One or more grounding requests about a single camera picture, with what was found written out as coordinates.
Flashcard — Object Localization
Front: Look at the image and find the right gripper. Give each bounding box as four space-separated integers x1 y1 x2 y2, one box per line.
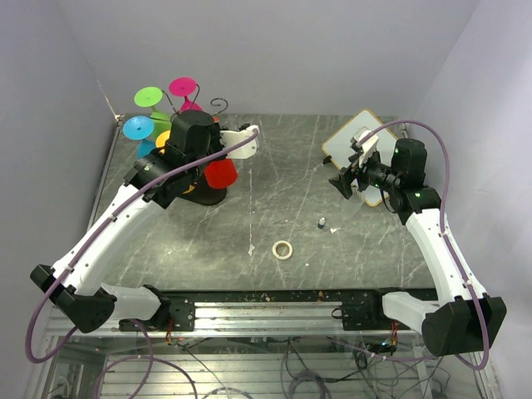
329 147 401 199

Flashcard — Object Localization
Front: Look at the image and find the red plastic wine glass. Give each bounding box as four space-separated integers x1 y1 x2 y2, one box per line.
204 116 239 190

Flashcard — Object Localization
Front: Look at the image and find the orange plastic wine glass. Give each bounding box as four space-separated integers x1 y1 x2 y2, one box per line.
155 130 195 195

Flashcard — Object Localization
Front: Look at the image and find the pink plastic wine glass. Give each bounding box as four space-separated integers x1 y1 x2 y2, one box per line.
169 76 203 112

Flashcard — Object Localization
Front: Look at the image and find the blue plastic wine glass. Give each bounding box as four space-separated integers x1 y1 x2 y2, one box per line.
122 116 156 159

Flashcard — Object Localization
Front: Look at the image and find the green plastic wine glass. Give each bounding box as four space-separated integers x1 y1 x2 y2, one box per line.
134 86 171 137

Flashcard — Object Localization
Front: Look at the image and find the clear plastic cup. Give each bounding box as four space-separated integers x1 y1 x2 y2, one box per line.
342 187 366 219

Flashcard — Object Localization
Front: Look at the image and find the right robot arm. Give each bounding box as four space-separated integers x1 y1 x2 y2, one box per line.
330 137 506 357

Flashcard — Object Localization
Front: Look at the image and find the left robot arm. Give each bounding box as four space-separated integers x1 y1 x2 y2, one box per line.
31 110 259 333

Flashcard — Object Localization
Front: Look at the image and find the white board yellow rim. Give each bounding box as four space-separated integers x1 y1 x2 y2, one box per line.
321 108 424 208

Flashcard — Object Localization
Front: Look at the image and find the white tape roll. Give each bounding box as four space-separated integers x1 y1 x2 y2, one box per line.
272 240 293 260

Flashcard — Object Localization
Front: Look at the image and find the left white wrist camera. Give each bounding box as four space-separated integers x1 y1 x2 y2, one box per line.
220 125 259 160

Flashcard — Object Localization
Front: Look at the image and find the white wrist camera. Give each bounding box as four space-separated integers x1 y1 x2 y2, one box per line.
349 126 379 167
220 125 259 160

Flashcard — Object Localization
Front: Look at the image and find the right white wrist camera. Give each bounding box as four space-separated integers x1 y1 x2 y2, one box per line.
349 126 379 167

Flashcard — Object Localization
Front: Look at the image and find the aluminium mounting rail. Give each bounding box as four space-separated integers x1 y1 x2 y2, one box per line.
45 290 483 337

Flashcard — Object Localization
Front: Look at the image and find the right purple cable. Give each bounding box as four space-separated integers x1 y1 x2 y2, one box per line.
328 120 491 371

